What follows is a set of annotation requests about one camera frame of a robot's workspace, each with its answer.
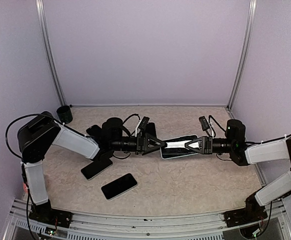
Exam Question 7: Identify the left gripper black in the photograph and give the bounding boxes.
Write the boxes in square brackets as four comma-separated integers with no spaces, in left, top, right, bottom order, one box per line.
[110,132,165,155]

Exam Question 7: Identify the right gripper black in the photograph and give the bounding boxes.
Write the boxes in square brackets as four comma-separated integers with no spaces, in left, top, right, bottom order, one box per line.
[185,135,235,154]

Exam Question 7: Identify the black phone case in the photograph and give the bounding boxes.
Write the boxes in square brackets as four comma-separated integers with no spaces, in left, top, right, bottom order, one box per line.
[145,122,157,138]
[86,124,102,138]

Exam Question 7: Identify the light blue phone case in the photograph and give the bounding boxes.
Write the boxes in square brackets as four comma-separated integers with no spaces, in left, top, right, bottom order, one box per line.
[159,134,199,160]

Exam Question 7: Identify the black phone teal edge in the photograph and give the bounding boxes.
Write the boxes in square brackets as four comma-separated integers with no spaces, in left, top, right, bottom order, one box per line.
[160,134,198,158]

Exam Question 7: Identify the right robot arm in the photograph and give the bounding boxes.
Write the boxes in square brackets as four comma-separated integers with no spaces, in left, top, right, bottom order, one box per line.
[184,119,291,222]

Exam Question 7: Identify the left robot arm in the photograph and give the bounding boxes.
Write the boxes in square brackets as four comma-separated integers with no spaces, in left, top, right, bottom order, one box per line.
[17,111,167,223]

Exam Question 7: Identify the dark green mug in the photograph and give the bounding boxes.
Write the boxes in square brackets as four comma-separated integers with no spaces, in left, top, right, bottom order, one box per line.
[56,105,73,124]

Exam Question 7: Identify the red patterned round coaster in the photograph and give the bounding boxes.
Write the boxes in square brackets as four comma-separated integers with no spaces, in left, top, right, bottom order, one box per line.
[23,183,28,193]

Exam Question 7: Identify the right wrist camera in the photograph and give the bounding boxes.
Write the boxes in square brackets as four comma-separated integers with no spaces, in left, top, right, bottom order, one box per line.
[198,116,215,137]

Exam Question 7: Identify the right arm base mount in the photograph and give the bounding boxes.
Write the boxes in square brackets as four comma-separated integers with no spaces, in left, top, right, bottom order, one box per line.
[224,194,268,228]

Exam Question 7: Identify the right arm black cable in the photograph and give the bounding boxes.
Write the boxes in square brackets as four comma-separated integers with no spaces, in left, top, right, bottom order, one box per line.
[245,122,291,145]

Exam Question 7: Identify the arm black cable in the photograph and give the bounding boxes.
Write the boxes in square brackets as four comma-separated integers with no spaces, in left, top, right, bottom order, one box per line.
[245,122,291,145]
[5,113,61,160]

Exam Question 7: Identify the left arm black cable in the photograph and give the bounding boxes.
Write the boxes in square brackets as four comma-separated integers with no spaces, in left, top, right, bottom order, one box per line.
[5,113,61,160]

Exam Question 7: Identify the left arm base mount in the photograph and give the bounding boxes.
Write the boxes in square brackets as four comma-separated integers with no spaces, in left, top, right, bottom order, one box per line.
[29,201,73,229]

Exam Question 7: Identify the right aluminium frame post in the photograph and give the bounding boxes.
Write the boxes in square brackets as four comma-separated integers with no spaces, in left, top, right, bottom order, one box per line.
[227,0,258,112]

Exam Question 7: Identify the aluminium frame post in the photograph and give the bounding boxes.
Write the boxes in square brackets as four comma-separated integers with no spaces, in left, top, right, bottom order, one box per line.
[35,0,66,106]
[227,0,258,112]

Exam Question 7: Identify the front aluminium rail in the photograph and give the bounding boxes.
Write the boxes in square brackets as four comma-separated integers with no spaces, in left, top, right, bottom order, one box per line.
[0,199,291,240]

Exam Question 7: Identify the left aluminium frame post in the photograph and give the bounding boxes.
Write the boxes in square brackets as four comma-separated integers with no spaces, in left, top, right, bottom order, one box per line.
[35,0,66,106]

